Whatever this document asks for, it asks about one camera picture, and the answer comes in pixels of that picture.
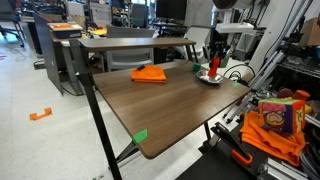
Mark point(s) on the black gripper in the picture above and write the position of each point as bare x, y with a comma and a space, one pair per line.
218, 41

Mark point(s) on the orange sauce bottle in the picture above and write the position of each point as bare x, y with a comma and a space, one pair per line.
214, 67

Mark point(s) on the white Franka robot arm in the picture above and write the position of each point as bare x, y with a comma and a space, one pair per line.
233, 27

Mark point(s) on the silver metal pan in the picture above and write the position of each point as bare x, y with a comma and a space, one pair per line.
209, 78

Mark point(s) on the small green cup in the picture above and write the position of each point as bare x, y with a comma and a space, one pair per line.
196, 67

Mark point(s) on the green tape strip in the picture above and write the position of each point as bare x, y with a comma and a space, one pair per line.
236, 84
140, 136

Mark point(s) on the silver tripod legs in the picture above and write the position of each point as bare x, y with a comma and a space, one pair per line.
263, 80

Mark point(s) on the folded orange cloth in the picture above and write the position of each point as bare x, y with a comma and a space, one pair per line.
148, 74

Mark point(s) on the small black object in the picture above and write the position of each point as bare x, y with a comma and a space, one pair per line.
140, 67

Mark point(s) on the colourful plush cube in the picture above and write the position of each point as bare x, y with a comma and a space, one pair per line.
281, 115

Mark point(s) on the black orange bar clamp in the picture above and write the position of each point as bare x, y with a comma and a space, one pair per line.
233, 143

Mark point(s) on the raised wooden desk shelf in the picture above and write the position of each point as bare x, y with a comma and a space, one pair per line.
133, 42

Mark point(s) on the grey office chair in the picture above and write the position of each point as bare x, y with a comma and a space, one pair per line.
130, 46

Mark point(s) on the crumpled orange cloth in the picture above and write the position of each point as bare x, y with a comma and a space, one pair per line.
266, 141

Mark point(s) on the brown cardboard box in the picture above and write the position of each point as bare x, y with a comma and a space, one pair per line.
311, 31

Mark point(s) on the box with orange lid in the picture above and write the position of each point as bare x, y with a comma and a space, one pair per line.
64, 29

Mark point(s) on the orange floor tape mark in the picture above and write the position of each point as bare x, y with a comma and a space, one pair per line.
40, 114

